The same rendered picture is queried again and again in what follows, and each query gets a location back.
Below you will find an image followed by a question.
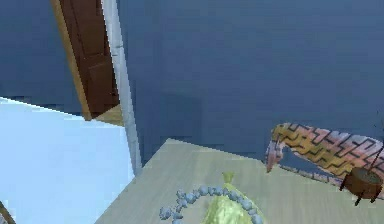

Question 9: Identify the pale wooden table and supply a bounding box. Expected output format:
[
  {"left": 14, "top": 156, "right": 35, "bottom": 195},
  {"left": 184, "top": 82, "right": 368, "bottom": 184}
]
[{"left": 94, "top": 137, "right": 384, "bottom": 224}]

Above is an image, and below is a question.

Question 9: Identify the green pear-shaped object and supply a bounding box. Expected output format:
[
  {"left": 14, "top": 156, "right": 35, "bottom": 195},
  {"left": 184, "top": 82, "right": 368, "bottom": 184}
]
[{"left": 201, "top": 171, "right": 265, "bottom": 224}]

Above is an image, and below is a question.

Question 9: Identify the brown wooden room door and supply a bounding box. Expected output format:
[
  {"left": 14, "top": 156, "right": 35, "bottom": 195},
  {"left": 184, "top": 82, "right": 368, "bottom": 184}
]
[{"left": 49, "top": 0, "right": 125, "bottom": 127}]

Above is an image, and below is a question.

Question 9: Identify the brown wooden furniture corner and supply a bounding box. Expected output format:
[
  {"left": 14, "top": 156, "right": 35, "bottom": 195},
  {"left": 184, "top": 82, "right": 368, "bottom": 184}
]
[{"left": 0, "top": 200, "right": 17, "bottom": 224}]

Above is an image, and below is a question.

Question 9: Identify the blue bead bracelet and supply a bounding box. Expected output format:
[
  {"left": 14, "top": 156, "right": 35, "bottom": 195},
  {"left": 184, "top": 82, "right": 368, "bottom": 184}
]
[{"left": 158, "top": 185, "right": 264, "bottom": 224}]

